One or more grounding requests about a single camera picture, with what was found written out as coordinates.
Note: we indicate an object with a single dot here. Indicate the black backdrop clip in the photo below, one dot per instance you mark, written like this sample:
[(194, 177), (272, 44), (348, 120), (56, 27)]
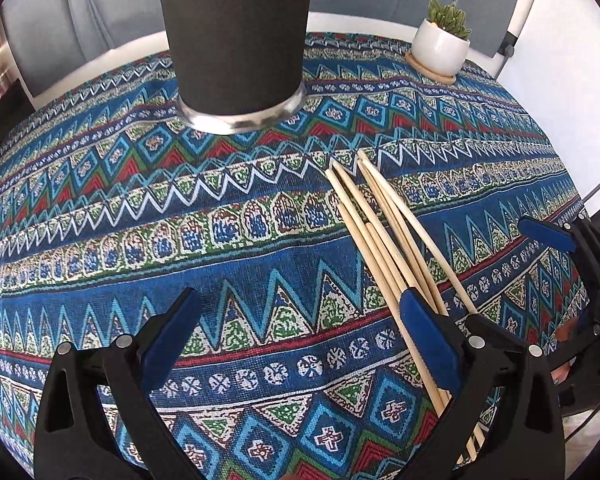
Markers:
[(507, 50)]

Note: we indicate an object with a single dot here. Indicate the white round plant pot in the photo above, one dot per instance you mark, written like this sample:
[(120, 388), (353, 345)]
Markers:
[(437, 50)]

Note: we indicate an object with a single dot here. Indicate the grey backdrop cloth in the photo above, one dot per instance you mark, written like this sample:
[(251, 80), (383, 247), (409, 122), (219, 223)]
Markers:
[(105, 0)]

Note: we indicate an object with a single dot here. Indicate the bundle of wooden chopsticks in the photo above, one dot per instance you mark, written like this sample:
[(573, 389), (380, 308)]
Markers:
[(397, 280)]

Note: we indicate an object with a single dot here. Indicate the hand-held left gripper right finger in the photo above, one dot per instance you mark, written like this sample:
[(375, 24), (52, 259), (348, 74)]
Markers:
[(425, 330)]

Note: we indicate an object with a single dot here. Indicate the white cabinet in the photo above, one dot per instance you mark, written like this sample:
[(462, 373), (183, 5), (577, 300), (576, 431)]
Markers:
[(555, 110)]

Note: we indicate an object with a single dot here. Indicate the blue patterned tablecloth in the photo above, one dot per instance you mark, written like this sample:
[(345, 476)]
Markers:
[(180, 260)]

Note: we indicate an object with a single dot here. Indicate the black utensil holder cup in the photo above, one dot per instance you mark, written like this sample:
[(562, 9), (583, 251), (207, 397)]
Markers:
[(235, 35)]

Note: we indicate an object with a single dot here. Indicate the round wooden coaster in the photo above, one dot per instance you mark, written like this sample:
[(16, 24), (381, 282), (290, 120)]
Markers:
[(432, 79)]

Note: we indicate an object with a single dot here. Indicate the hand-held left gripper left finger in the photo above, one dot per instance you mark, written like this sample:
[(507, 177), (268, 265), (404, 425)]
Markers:
[(172, 340)]

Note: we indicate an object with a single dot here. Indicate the green succulent plant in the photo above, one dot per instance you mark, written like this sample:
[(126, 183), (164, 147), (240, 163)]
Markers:
[(450, 17)]

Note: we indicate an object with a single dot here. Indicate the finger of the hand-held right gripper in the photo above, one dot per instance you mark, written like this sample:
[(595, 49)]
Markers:
[(545, 232), (582, 340)]

